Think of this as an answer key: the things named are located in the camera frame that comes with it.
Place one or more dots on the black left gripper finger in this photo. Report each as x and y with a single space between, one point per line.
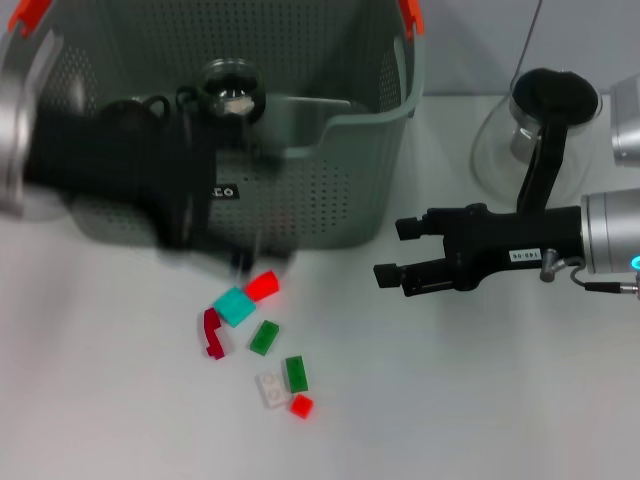
242 262

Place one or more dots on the green toy brick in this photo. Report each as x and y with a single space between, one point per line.
265 337
296 374

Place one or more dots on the long white toy brick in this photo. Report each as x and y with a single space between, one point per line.
232 106

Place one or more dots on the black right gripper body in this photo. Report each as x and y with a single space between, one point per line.
525 240

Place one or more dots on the teal square toy brick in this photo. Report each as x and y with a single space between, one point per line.
235 306

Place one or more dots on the large red toy brick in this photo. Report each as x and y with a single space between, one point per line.
262 286

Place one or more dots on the grey-green perforated storage bin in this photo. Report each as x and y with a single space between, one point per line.
325 200

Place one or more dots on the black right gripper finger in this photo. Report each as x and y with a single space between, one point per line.
410 229
387 275

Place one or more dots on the small red toy brick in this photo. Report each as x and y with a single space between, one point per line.
302 405

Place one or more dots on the white two-stud toy brick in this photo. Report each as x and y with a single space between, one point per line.
272 391

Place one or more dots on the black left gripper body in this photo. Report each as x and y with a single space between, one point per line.
125 160

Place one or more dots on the dark red curved toy piece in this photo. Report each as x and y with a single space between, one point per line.
212 345

